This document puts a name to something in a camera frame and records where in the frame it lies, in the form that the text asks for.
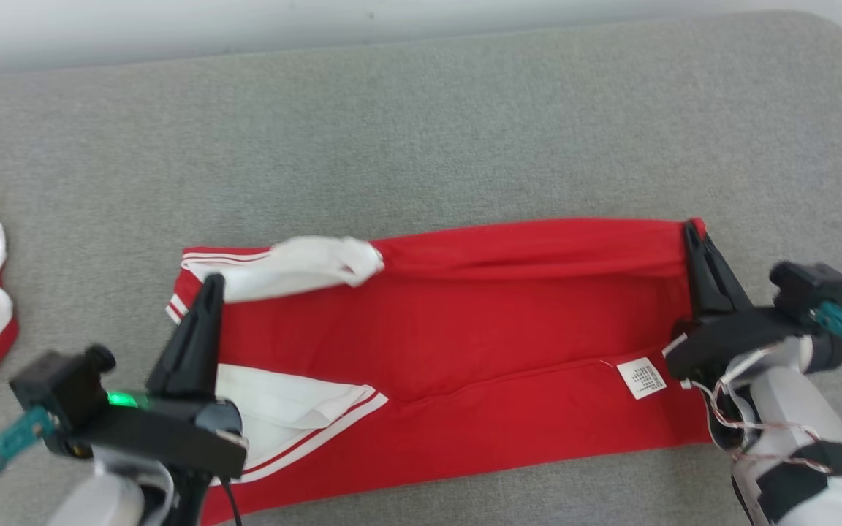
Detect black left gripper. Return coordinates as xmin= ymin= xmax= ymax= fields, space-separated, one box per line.
xmin=63 ymin=274 xmax=249 ymax=481

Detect teal plug left camera cable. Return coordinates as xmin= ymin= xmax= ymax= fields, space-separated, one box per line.
xmin=0 ymin=406 xmax=58 ymax=492

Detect thin red white wires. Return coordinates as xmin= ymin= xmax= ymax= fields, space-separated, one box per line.
xmin=710 ymin=351 xmax=832 ymax=477

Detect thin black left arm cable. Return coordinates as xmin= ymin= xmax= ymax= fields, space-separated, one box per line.
xmin=218 ymin=476 xmax=244 ymax=526

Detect red jersey with white sleeves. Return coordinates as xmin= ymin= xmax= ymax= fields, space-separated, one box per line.
xmin=165 ymin=217 xmax=718 ymax=526

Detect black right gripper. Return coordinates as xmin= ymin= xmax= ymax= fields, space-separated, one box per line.
xmin=664 ymin=219 xmax=808 ymax=382

